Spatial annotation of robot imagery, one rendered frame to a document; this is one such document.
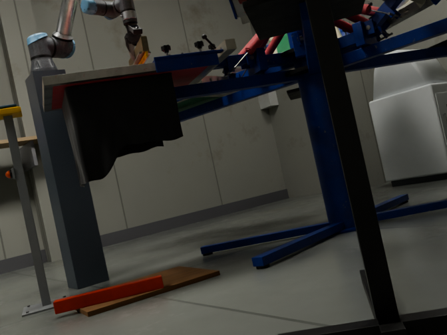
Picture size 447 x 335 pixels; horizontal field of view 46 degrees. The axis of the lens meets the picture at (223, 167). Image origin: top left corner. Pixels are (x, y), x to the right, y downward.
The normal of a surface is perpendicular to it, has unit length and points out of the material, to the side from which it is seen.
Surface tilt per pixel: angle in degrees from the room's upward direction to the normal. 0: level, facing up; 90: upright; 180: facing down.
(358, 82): 90
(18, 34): 90
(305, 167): 90
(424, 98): 90
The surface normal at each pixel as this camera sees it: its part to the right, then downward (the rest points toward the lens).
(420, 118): -0.78, 0.15
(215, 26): 0.54, -0.14
